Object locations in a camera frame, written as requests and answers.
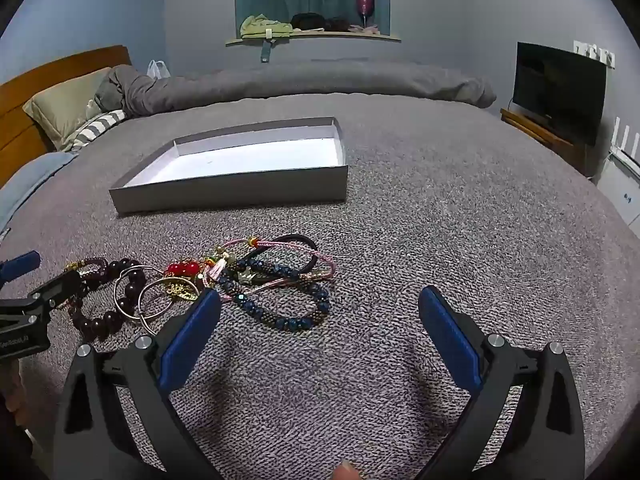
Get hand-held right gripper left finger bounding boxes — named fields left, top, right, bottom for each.
left=52, top=287, right=223, bottom=480

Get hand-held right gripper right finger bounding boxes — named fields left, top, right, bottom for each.
left=417, top=285, right=586, bottom=480

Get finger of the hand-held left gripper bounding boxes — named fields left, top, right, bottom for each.
left=0, top=251, right=42, bottom=286
left=30, top=270, right=83, bottom=311

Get silver metal ring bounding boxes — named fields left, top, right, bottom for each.
left=137, top=280, right=201, bottom=336

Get dark round bead bracelet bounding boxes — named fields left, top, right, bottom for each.
left=65, top=257, right=148, bottom=341

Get dark ring hair ties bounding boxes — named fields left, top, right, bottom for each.
left=114, top=267, right=151, bottom=321

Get red bead gold ornament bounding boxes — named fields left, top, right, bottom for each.
left=165, top=260, right=211, bottom=303

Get blue faceted bead bracelet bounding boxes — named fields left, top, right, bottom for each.
left=220, top=257, right=333, bottom=333

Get thin chain bracelet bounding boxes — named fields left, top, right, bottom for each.
left=202, top=237, right=335, bottom=292

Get black hair tie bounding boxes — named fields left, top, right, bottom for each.
left=240, top=234, right=321, bottom=272

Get shallow grey cardboard box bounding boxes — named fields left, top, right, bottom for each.
left=109, top=117, right=349, bottom=216

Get light blue cloth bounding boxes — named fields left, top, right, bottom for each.
left=0, top=152, right=78, bottom=233

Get wooden headboard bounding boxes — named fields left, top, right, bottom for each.
left=0, top=45, right=132, bottom=188

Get striped pillow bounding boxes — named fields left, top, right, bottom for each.
left=70, top=109, right=128, bottom=153

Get beige pillow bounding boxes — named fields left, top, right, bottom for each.
left=22, top=66, right=113, bottom=151

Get wooden television stand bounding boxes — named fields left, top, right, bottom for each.
left=500, top=107, right=596, bottom=178

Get white appliance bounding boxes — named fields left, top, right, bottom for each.
left=595, top=152, right=640, bottom=238

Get white router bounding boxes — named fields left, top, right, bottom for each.
left=612, top=116, right=640, bottom=158

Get black television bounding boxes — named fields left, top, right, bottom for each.
left=512, top=41, right=608, bottom=147

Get grey duvet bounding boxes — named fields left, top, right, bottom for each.
left=95, top=57, right=497, bottom=118

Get wooden window sill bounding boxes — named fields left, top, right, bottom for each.
left=225, top=30, right=402, bottom=46

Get green cloth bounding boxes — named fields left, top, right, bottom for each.
left=240, top=12, right=293, bottom=38

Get black cloth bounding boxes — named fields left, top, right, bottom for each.
left=291, top=12, right=326, bottom=31

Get white wall hooks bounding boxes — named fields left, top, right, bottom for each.
left=572, top=39, right=617, bottom=68

